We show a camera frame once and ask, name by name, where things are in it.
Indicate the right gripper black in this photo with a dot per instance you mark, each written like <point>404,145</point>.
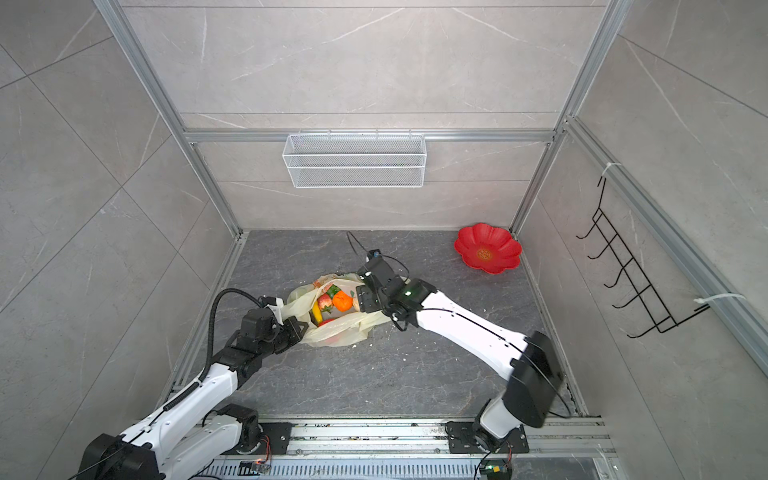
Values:
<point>365,299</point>

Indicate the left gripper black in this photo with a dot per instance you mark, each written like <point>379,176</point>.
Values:
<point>295,334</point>

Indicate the orange fake fruit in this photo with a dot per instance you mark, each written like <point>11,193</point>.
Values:
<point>342,301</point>

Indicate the yellow plastic bag fruit print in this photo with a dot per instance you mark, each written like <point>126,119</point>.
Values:
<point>339,328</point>

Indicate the red pink fake apple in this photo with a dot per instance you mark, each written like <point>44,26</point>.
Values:
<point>325,303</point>

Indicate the red flower shaped plate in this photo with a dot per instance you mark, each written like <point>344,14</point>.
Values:
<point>488,248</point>

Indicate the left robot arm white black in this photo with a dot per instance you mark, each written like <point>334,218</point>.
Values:
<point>192,428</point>

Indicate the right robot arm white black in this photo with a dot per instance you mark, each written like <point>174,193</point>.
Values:
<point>528,364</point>

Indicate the yellow fake banana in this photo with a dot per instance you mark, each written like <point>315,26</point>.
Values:
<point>316,314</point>

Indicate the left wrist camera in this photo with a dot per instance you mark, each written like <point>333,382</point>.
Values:
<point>258,324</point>

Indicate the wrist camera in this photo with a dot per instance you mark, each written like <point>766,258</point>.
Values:
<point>374,255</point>
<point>258,324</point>

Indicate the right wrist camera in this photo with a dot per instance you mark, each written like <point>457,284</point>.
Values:
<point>374,255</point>

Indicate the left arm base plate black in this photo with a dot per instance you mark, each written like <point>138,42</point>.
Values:
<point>263,438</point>

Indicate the white wire mesh basket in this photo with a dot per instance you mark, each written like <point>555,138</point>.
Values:
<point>366,160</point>

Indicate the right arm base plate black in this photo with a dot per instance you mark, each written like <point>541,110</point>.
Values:
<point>470,438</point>

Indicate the aluminium mounting rail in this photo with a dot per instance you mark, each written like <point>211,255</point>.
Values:
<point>417,448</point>

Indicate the black wire hook rack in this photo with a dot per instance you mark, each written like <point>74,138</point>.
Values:
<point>632,273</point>

